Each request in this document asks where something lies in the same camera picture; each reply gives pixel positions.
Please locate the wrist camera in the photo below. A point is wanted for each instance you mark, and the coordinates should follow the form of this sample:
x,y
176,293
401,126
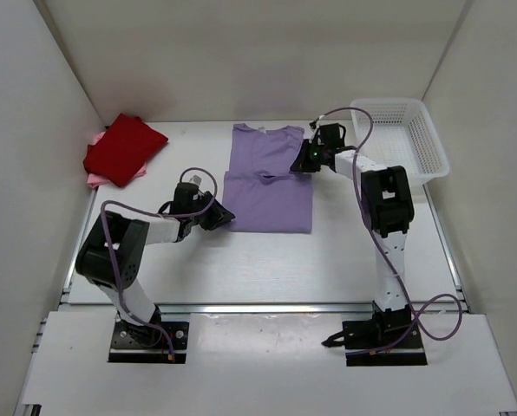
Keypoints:
x,y
195,180
315,122

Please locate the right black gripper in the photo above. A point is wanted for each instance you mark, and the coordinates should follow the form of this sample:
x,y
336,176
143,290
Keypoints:
x,y
303,164

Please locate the red t shirt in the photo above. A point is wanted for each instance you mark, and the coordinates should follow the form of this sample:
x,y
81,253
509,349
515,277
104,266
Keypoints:
x,y
128,144

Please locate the pink t shirt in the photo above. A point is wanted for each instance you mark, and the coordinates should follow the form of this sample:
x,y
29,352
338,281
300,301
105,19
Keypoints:
x,y
94,180

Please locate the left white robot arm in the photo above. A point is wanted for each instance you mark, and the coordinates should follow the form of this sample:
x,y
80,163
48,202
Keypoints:
x,y
110,256

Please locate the aluminium rail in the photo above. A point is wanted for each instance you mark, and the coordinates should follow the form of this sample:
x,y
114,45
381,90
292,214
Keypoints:
x,y
265,308

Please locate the lavender t shirt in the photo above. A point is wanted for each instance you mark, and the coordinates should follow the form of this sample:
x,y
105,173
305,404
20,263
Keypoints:
x,y
259,188

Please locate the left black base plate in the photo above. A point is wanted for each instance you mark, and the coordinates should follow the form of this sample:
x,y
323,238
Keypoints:
x,y
134,344

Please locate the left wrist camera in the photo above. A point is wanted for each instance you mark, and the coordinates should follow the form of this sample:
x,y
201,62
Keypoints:
x,y
195,180

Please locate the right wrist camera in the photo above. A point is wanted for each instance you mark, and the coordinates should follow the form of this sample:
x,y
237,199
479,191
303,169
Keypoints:
x,y
315,122

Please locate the white plastic basket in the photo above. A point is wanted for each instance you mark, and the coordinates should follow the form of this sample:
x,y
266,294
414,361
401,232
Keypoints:
x,y
400,133

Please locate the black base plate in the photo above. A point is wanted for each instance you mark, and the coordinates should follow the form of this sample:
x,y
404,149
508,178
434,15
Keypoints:
x,y
387,339
134,344

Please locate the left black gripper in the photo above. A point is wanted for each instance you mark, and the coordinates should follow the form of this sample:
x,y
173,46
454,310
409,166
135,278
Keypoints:
x,y
219,215

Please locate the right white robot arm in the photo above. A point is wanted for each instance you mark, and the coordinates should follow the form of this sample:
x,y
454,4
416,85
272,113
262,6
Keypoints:
x,y
384,199

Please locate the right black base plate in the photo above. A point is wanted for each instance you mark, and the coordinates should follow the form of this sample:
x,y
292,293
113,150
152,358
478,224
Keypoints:
x,y
387,339

